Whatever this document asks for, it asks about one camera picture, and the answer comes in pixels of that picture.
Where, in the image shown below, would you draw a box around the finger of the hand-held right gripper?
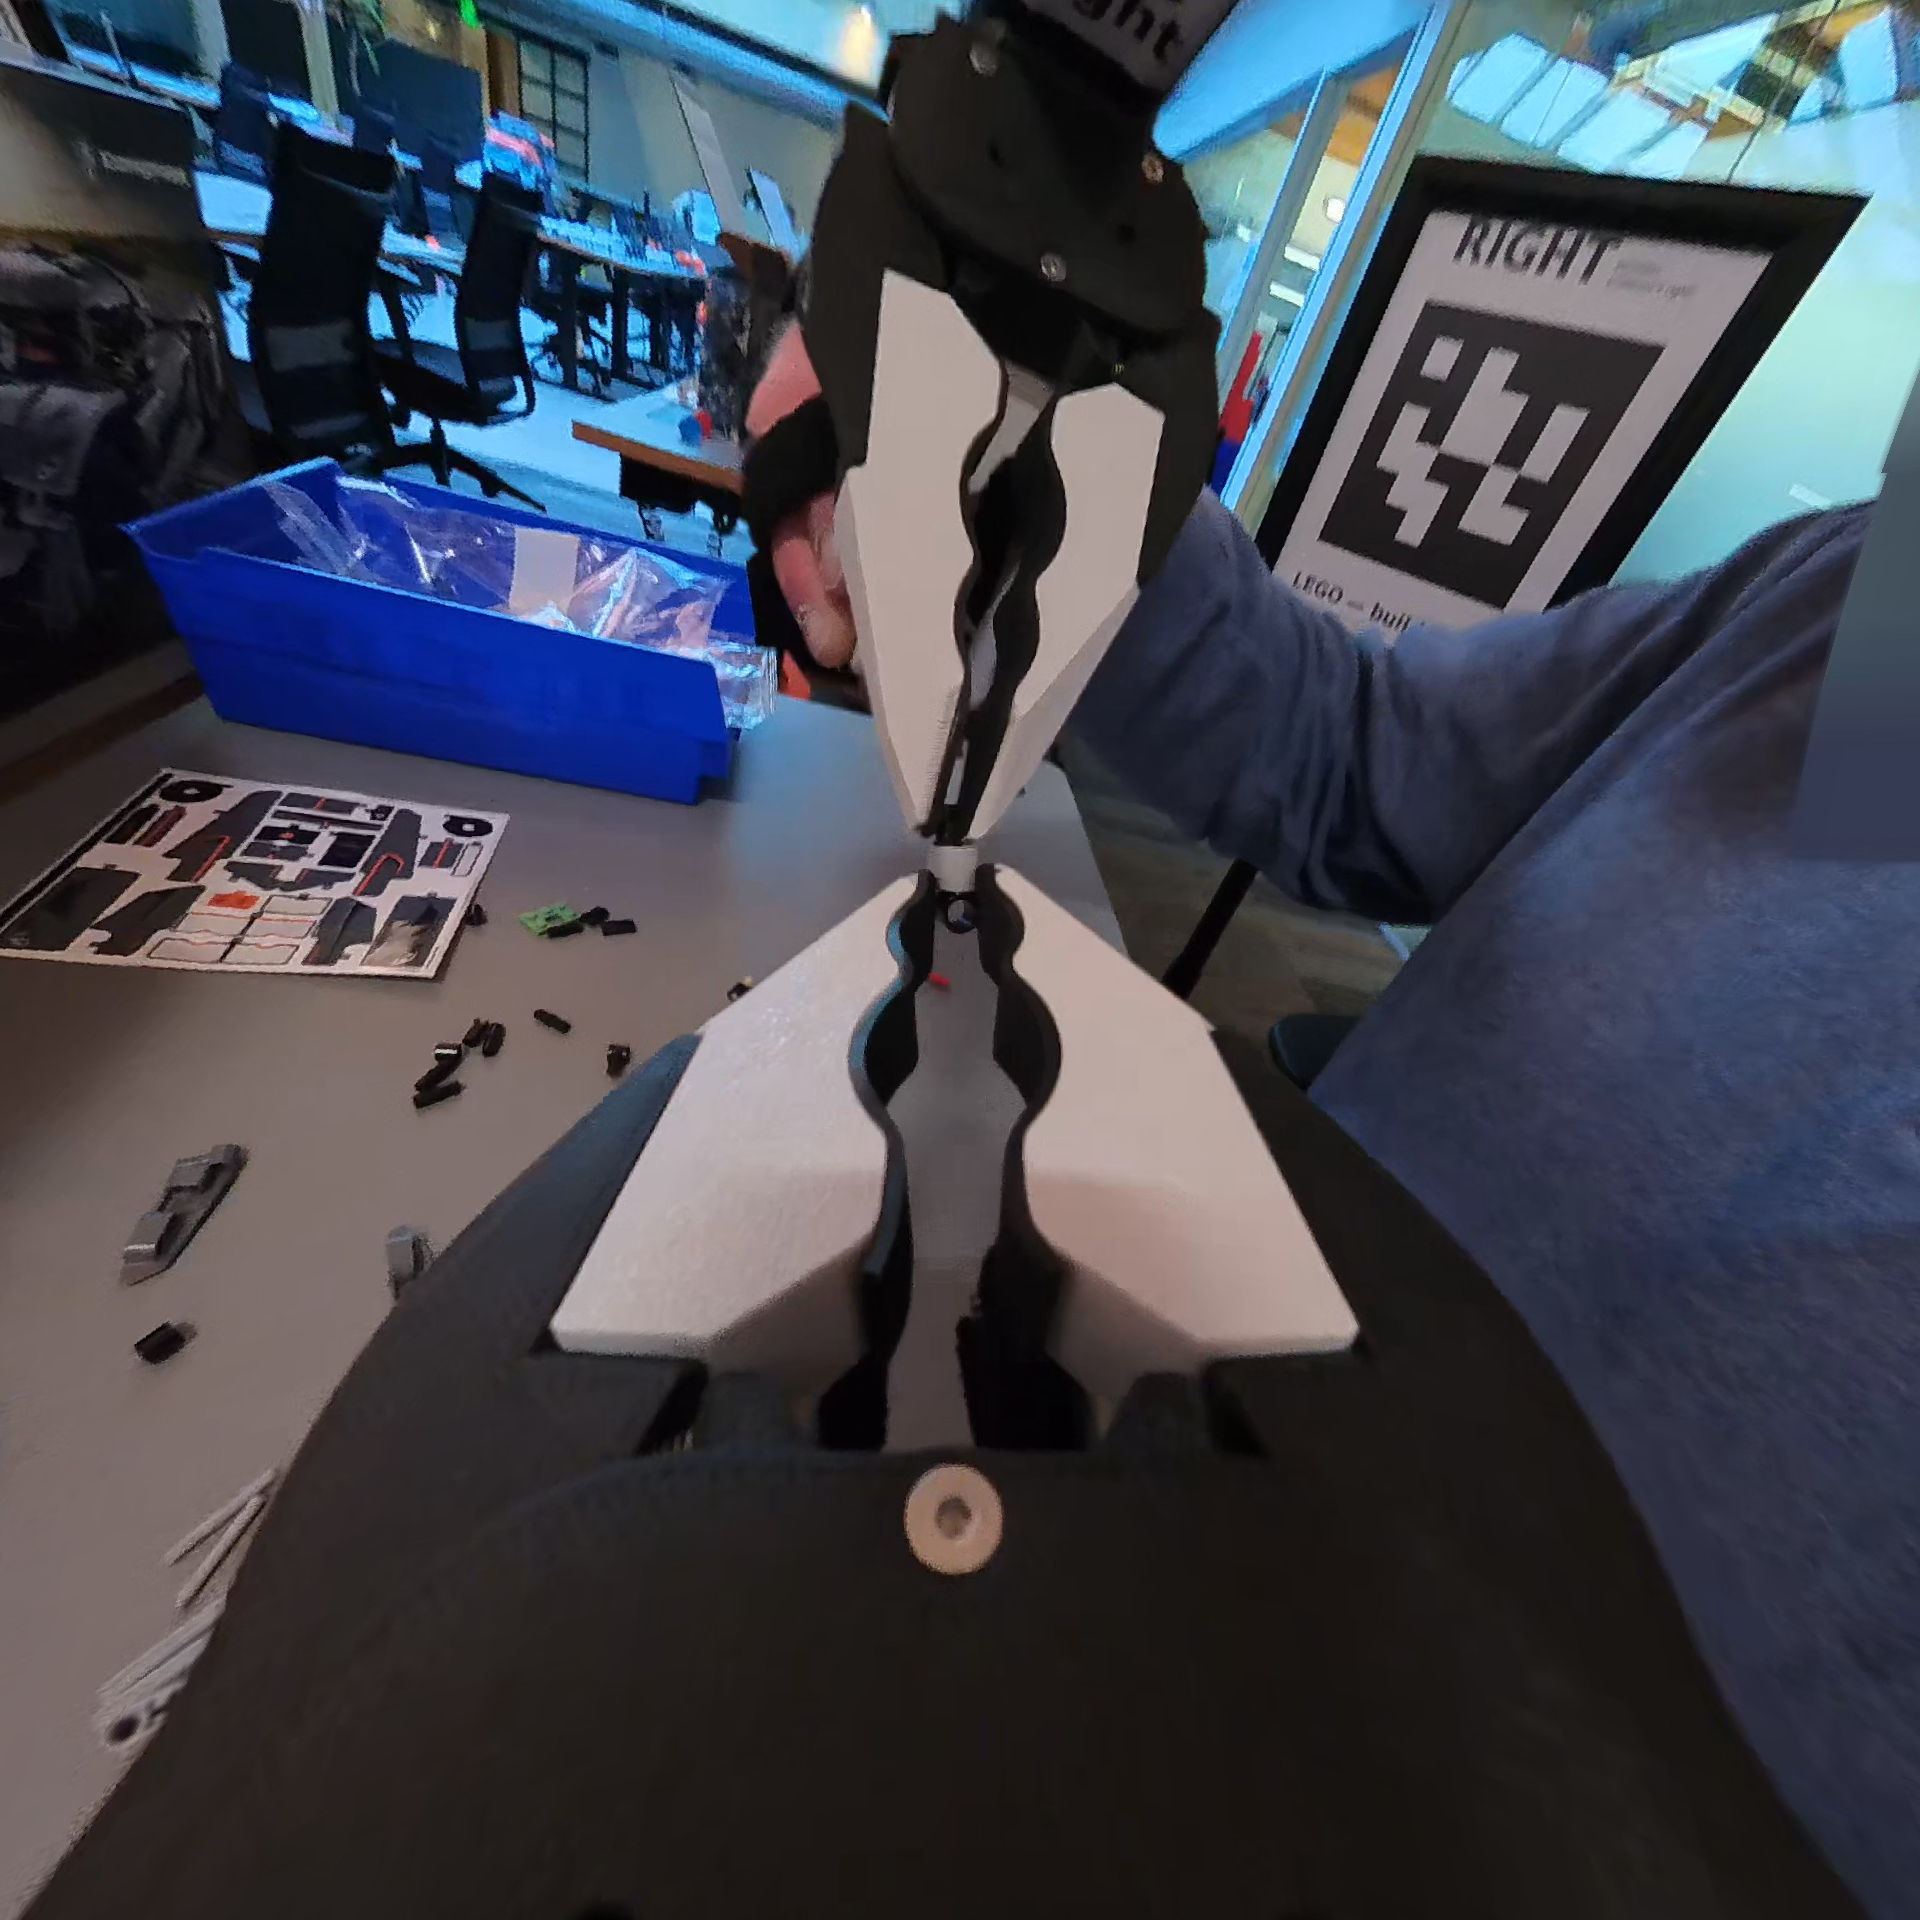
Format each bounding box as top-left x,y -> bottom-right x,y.
958,377 -> 1169,840
832,271 -> 1011,836

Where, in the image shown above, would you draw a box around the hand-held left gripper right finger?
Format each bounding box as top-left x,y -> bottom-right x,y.
982,864 -> 1360,1442

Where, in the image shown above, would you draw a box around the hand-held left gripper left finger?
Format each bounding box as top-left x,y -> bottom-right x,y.
551,871 -> 921,1450

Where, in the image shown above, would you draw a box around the person's right forearm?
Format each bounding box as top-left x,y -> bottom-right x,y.
1057,487 -> 1885,927

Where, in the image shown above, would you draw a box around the large grey lego piece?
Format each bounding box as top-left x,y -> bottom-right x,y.
119,1143 -> 253,1290

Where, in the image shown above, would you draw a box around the lego sticker sheet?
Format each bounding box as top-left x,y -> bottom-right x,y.
0,769 -> 513,981

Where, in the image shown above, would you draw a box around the grey lego rods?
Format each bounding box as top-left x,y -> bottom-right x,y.
163,1465 -> 281,1610

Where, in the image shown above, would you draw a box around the grey lego beam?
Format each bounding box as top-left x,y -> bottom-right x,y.
96,1604 -> 232,1757

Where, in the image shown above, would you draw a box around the person's right hand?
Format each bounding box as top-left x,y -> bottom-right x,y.
745,322 -> 870,680

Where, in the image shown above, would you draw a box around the black patterned box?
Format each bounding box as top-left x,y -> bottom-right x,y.
697,271 -> 799,440

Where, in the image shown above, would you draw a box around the wooden table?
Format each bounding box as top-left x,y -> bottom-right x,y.
574,381 -> 753,499

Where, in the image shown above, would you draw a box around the clear plastic bags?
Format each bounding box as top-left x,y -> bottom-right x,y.
264,472 -> 782,732

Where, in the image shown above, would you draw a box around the framed marker sign board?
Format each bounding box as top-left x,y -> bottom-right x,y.
1161,156 -> 1873,1001

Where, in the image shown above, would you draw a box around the black office chair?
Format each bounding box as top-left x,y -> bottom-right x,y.
383,179 -> 547,506
248,128 -> 454,468

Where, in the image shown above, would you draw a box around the blue storage bin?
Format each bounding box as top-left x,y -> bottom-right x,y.
123,456 -> 778,807

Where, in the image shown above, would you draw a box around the dark backpack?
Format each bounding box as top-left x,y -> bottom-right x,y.
0,247 -> 203,709

